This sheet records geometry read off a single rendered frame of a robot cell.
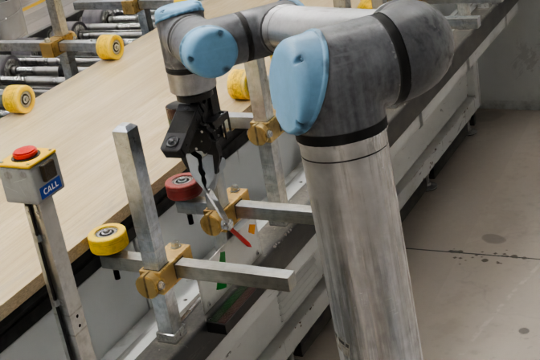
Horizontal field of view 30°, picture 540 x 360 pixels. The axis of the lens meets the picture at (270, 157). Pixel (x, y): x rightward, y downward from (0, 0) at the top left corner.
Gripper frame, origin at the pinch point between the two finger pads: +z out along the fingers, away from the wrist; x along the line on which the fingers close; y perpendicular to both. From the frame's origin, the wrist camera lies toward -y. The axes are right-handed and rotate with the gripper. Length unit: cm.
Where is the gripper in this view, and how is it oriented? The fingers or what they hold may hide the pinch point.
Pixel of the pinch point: (206, 189)
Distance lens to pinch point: 198.0
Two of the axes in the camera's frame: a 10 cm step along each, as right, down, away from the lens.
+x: -8.8, -0.6, 4.7
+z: 1.5, 9.0, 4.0
